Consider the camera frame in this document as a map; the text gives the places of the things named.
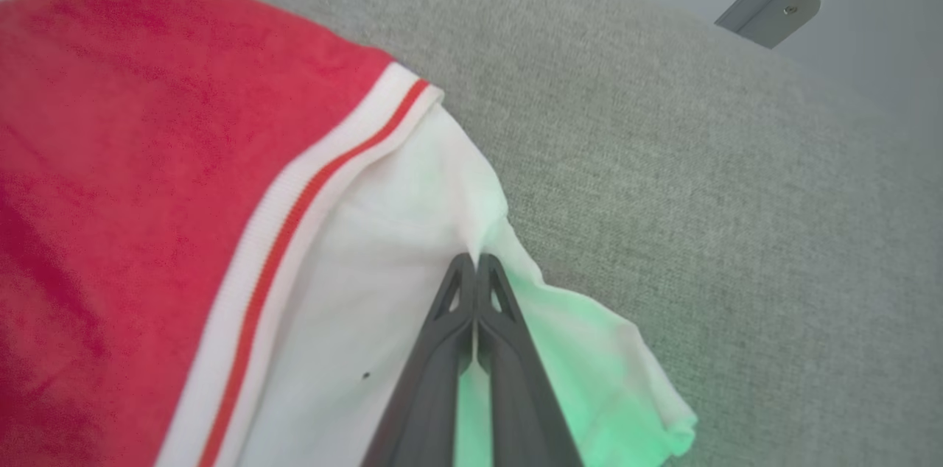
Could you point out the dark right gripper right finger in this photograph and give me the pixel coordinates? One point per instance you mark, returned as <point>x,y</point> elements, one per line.
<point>523,401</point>

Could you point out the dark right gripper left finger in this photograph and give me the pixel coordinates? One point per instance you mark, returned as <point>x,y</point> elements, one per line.
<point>427,393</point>

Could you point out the red shirt with white trim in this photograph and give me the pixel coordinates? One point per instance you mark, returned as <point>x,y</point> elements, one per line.
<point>147,157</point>

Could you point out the grey fabric sofa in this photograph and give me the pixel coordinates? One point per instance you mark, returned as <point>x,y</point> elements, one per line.
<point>700,194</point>

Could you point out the rounded metal mounting plate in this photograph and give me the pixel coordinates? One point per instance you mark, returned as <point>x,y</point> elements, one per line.
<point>781,19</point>

